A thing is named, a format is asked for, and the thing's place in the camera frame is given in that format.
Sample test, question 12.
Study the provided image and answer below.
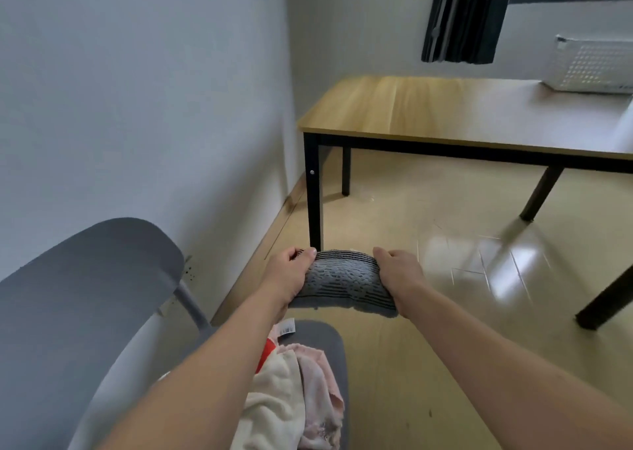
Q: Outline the person's left hand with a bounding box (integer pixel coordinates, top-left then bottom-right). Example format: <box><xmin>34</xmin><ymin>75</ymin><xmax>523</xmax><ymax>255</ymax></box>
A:
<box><xmin>256</xmin><ymin>246</ymin><xmax>318</xmax><ymax>319</ymax></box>

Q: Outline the person's right hand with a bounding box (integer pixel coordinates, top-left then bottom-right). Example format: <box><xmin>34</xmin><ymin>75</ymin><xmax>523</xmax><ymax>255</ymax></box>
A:
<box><xmin>372</xmin><ymin>246</ymin><xmax>429</xmax><ymax>318</ymax></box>

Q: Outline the dark striped towel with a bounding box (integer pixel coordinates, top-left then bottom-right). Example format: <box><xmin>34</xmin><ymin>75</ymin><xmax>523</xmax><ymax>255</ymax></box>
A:
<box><xmin>289</xmin><ymin>249</ymin><xmax>399</xmax><ymax>319</ymax></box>

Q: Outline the pink towel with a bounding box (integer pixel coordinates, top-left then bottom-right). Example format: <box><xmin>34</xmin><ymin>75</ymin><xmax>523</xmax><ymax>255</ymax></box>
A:
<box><xmin>276</xmin><ymin>343</ymin><xmax>346</xmax><ymax>450</ymax></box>

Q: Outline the cream white garment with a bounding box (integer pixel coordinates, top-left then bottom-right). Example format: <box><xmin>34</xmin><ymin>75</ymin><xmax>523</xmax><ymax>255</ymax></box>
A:
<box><xmin>229</xmin><ymin>317</ymin><xmax>305</xmax><ymax>450</ymax></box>

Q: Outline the white plastic basket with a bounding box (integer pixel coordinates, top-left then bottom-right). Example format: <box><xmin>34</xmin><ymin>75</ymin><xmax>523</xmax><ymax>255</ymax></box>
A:
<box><xmin>541</xmin><ymin>34</ymin><xmax>633</xmax><ymax>94</ymax></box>

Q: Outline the person's right forearm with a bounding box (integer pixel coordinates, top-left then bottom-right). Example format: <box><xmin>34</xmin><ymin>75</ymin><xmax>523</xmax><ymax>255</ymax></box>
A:
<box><xmin>398</xmin><ymin>286</ymin><xmax>633</xmax><ymax>450</ymax></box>

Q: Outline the person's left forearm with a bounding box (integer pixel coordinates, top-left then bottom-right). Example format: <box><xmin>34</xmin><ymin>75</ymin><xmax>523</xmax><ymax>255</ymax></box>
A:
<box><xmin>98</xmin><ymin>291</ymin><xmax>287</xmax><ymax>450</ymax></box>

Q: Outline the wooden table with black legs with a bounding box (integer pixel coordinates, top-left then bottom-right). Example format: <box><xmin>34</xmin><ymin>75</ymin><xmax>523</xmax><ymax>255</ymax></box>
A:
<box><xmin>296</xmin><ymin>75</ymin><xmax>633</xmax><ymax>253</ymax></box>

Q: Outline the black furniture leg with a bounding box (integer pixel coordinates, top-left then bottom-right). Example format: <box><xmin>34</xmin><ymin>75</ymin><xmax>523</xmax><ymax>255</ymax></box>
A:
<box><xmin>575</xmin><ymin>264</ymin><xmax>633</xmax><ymax>331</ymax></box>

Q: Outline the grey plastic chair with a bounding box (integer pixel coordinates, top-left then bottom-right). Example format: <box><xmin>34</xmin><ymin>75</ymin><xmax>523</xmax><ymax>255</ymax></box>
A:
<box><xmin>0</xmin><ymin>218</ymin><xmax>349</xmax><ymax>450</ymax></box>

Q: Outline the wide dark curtain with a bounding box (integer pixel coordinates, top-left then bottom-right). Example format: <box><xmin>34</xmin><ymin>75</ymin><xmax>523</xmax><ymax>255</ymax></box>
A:
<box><xmin>421</xmin><ymin>0</ymin><xmax>518</xmax><ymax>65</ymax></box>

